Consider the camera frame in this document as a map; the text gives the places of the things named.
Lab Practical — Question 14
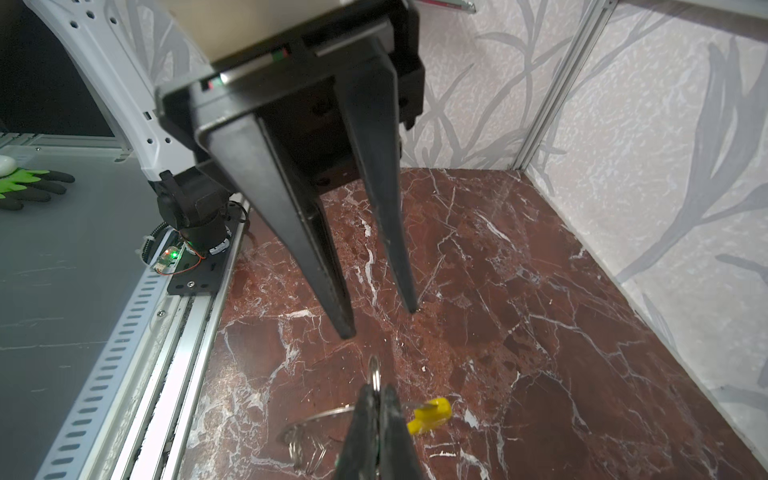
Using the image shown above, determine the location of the aluminium front rail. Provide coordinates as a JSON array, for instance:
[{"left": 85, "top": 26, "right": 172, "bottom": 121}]
[{"left": 36, "top": 195, "right": 249, "bottom": 479}]

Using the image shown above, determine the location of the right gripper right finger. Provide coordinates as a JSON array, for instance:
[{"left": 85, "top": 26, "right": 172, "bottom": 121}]
[{"left": 378, "top": 385, "right": 424, "bottom": 480}]

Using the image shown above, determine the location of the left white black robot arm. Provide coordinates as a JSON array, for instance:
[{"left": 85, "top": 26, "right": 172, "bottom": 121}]
[{"left": 30, "top": 1, "right": 425, "bottom": 339}]

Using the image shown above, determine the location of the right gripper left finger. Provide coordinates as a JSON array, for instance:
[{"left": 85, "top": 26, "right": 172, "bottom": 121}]
[{"left": 333, "top": 384, "right": 379, "bottom": 479}]

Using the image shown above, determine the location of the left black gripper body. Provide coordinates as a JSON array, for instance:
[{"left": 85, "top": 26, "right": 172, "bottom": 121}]
[{"left": 156, "top": 1, "right": 425, "bottom": 193}]

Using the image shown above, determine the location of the green black work glove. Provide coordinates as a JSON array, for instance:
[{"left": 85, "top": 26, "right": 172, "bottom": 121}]
[{"left": 0, "top": 155, "right": 75, "bottom": 211}]

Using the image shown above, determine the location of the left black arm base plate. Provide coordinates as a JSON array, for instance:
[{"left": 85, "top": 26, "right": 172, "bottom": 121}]
[{"left": 136, "top": 200, "right": 247, "bottom": 296}]

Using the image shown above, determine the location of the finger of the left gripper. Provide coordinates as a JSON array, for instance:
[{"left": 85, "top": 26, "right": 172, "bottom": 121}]
[
  {"left": 334, "top": 38, "right": 419, "bottom": 313},
  {"left": 199, "top": 114, "right": 356, "bottom": 340}
]

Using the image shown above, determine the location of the clear plastic wall bin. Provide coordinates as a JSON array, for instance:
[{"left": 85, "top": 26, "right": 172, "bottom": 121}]
[{"left": 418, "top": 0, "right": 477, "bottom": 14}]

